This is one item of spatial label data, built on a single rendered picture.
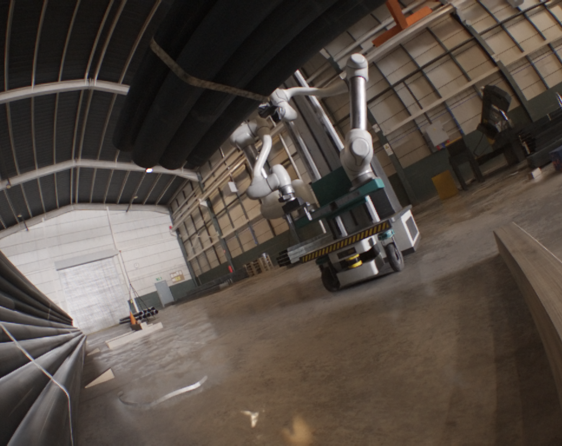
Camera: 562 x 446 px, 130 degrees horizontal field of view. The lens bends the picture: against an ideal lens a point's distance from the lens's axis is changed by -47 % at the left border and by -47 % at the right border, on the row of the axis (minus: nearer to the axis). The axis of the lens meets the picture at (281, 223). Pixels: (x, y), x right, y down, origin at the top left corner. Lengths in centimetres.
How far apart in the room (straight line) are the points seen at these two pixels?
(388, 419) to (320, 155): 173
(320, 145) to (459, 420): 181
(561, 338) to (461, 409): 20
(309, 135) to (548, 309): 184
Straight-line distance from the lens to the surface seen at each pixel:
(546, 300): 53
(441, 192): 591
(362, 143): 133
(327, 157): 188
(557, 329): 45
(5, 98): 1155
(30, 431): 35
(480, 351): 62
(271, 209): 176
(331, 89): 177
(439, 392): 55
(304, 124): 202
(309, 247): 677
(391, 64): 1144
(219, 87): 97
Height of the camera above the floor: 37
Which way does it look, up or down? 7 degrees up
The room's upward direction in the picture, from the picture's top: 23 degrees counter-clockwise
